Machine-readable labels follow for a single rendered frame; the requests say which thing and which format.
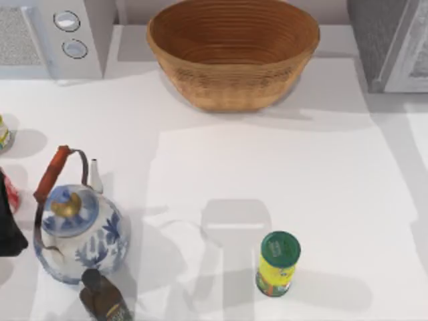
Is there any dark brown bottle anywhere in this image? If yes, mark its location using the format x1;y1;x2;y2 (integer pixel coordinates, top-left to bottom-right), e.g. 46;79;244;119
79;268;135;321

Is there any yellow and white bottle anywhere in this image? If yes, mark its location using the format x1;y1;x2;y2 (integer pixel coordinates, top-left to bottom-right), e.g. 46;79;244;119
0;114;11;151

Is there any blue and white teapot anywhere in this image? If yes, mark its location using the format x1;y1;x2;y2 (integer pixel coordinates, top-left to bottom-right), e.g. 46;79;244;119
32;144;130;286

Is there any yellow can with green lid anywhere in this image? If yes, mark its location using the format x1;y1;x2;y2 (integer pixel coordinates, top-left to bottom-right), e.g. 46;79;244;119
255;230;302;297

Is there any microwave knob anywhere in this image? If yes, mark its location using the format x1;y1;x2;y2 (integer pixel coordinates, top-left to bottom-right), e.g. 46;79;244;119
62;38;89;60
53;10;82;33

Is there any pale microwave oven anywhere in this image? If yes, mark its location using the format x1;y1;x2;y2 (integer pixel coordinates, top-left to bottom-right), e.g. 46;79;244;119
0;0;119;80

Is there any brown woven basket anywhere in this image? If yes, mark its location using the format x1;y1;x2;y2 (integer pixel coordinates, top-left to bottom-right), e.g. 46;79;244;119
146;0;321;112

